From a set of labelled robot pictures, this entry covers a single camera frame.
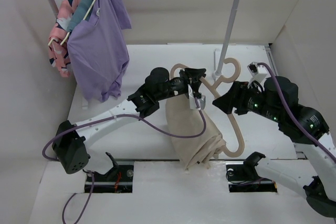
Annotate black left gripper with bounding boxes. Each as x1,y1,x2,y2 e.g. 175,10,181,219
155,68,206,101

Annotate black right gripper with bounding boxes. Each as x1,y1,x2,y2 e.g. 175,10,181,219
213,80,284,122

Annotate beige trousers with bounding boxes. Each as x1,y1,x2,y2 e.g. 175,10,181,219
165,95,226,169

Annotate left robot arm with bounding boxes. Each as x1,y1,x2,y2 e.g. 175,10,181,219
51,67,206,174

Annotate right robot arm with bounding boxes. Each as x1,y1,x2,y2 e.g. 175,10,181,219
212,76,335,218

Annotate cream hanger under purple shirt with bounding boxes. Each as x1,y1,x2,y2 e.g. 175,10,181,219
78,0,97,20

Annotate cream hanger under teal garment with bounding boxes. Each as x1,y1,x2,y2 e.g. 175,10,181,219
59,0,91,46

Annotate cream hanger under pink garment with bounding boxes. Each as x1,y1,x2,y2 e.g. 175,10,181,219
47,0,66,48

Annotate purple t-shirt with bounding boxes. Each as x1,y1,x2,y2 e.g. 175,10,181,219
67,0,132,102

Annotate teal garment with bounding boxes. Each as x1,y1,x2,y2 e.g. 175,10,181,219
67,0,93,32

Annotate pink floral garment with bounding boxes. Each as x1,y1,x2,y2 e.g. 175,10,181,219
48,0,80,78

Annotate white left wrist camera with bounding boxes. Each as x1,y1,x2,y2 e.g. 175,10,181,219
187,85,206,110

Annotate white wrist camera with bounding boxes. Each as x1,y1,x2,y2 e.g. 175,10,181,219
247,62,268,88
187,85,206,110

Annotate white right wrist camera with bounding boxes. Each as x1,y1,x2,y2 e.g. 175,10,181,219
247,62,268,88

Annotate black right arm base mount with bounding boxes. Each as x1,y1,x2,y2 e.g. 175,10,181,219
226,164,278,193

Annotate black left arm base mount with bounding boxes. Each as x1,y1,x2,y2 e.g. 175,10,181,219
92,164,134,194

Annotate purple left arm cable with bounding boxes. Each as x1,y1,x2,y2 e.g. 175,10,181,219
41,98,207,223

